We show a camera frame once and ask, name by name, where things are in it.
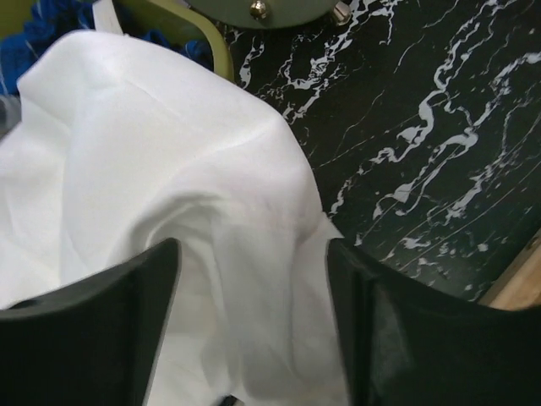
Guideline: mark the olive green laundry basket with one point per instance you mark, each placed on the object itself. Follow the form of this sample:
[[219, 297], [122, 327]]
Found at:
[[177, 22]]

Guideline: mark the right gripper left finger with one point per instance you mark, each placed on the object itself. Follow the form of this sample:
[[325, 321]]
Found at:
[[93, 342]]

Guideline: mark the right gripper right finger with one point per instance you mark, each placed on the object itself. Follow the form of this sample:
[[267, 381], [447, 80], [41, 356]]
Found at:
[[404, 343]]

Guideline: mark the round pastel drawer cabinet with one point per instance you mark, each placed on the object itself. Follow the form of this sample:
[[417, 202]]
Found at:
[[272, 14]]

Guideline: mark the blue garment in basket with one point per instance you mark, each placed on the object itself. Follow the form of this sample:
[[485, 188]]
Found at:
[[52, 19]]

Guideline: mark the wooden clothes rack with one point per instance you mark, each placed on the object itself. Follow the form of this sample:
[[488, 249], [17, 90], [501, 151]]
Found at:
[[518, 287]]

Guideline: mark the white shirt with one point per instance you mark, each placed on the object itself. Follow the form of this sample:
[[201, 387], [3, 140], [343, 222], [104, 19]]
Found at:
[[122, 144]]

